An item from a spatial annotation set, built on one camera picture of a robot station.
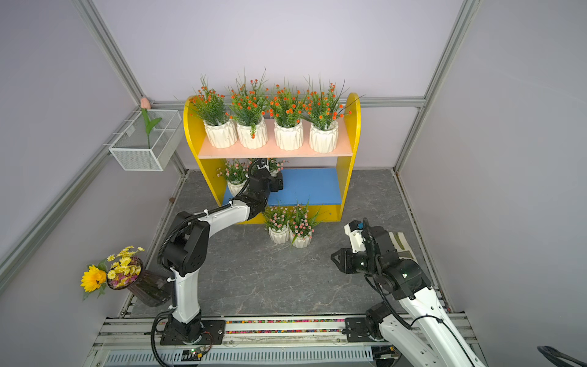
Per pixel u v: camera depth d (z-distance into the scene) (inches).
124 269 24.8
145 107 35.4
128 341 29.1
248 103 23.6
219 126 26.3
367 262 22.5
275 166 32.6
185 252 20.7
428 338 17.3
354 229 25.3
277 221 33.0
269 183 30.4
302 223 32.7
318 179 37.9
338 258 27.8
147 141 34.7
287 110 22.8
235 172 31.9
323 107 23.2
